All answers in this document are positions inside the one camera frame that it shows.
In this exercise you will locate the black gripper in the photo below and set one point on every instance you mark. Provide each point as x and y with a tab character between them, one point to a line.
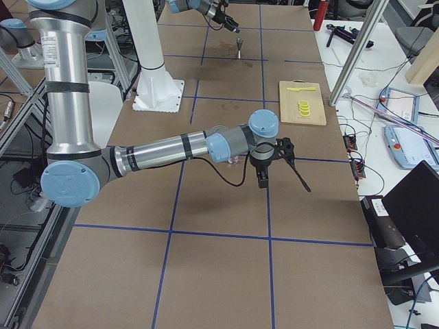
221	19
259	164

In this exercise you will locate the steel jigger measuring cup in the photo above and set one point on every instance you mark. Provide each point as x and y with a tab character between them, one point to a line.
239	44

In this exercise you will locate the clear glass cup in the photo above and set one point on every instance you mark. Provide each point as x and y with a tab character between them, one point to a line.
234	160

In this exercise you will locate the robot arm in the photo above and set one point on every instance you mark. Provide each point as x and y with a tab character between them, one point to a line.
213	10
80	159

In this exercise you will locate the bamboo cutting board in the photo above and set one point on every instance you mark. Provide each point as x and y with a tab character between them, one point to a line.
289	109

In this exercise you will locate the yellow plastic knife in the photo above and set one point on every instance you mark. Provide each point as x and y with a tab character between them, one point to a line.
298	89

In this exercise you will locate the red bottle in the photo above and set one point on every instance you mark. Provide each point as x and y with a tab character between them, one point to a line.
320	15

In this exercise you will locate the black handheld tool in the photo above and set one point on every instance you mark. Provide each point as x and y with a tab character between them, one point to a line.
349	36

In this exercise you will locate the blue teach pendant near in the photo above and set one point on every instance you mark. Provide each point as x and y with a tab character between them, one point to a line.
409	149

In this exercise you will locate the blue teach pendant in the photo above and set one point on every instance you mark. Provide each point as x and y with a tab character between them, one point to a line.
409	149
401	105

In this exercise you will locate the black monitor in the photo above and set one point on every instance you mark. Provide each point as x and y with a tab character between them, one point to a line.
413	206

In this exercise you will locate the blue teach pendant far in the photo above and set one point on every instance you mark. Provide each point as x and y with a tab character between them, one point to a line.
401	105

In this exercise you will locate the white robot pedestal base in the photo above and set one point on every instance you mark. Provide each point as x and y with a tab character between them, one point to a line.
157	91

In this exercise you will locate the aluminium frame post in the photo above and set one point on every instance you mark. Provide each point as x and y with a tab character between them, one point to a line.
372	18

